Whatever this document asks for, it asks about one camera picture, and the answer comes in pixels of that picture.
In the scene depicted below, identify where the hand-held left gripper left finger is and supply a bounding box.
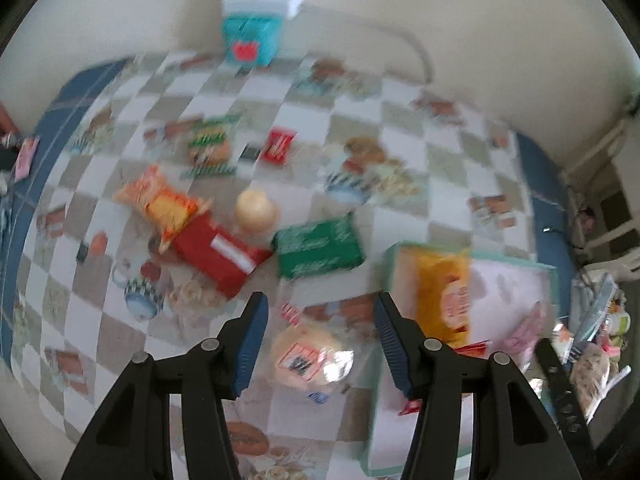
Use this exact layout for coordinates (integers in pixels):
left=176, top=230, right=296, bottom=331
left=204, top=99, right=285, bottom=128
left=61, top=291, right=270, bottom=480

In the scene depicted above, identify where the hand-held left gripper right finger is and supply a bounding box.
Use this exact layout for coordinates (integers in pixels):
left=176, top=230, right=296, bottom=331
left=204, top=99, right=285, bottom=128
left=372, top=291, right=583, bottom=480

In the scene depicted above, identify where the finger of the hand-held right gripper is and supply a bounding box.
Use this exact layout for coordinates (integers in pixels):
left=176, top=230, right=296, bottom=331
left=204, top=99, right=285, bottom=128
left=534, top=337, right=598, bottom=466

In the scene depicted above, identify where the round pastry packet red label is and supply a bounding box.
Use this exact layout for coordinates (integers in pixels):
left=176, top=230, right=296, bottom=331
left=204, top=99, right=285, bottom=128
left=270, top=302, right=357, bottom=391

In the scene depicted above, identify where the pink snack packet with barcode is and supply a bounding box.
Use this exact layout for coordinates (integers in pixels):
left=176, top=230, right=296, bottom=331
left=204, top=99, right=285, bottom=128
left=502, top=302, right=548, bottom=371

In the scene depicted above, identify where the yellow snack packet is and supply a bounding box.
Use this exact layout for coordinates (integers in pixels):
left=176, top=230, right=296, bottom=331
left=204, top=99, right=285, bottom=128
left=410, top=250, right=473, bottom=351

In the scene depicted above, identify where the red snack packet white stripe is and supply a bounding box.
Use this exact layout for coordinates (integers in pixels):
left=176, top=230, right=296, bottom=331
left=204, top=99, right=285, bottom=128
left=170, top=212, right=273, bottom=301

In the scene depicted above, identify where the dark green snack packet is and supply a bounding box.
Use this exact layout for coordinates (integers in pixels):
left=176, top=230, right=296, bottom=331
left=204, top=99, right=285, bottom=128
left=271, top=212, right=366, bottom=281

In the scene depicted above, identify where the teal shallow box tray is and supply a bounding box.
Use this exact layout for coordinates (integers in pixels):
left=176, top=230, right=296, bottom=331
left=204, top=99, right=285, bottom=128
left=360, top=241, right=560, bottom=478

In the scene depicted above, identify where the round cream bun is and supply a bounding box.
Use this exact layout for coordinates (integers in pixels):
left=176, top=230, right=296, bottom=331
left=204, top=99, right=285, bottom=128
left=235, top=188, right=279, bottom=233

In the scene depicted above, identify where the orange snack packet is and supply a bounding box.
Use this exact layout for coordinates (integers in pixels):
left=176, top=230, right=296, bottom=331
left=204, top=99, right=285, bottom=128
left=114, top=165, right=211, bottom=253

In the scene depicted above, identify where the small red candy packet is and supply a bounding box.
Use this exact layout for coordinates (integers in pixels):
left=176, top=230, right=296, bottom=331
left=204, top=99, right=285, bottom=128
left=262, top=127, right=297, bottom=165

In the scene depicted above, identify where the clear green-edged cookie packet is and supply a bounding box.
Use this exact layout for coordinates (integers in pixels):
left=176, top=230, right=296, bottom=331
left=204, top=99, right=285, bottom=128
left=180, top=114, right=242, bottom=181

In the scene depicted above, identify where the clear plastic bag of snacks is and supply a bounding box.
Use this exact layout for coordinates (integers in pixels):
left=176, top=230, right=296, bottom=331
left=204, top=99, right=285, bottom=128
left=570, top=342, right=633, bottom=421

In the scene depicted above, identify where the white chair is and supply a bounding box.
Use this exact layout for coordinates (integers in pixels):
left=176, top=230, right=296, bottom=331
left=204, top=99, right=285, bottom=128
left=557, top=110, right=640, bottom=281

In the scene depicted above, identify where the checkered printed tablecloth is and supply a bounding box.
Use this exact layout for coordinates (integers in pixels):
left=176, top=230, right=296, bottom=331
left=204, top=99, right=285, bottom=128
left=0, top=50, right=581, bottom=480

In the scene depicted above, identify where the small pink packet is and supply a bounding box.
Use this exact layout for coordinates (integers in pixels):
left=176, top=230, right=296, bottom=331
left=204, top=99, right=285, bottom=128
left=14, top=136, right=41, bottom=182

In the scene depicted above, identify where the small teal box red label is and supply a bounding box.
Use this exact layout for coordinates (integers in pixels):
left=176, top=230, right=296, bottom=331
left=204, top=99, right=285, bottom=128
left=221, top=10, right=285, bottom=68

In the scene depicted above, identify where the black cable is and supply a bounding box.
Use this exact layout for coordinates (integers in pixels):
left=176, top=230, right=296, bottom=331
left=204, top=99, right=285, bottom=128
left=542, top=200, right=596, bottom=251

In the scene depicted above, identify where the grey power cable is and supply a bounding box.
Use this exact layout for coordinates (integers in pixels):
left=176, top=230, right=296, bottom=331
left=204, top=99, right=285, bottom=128
left=300, top=2, right=436, bottom=83

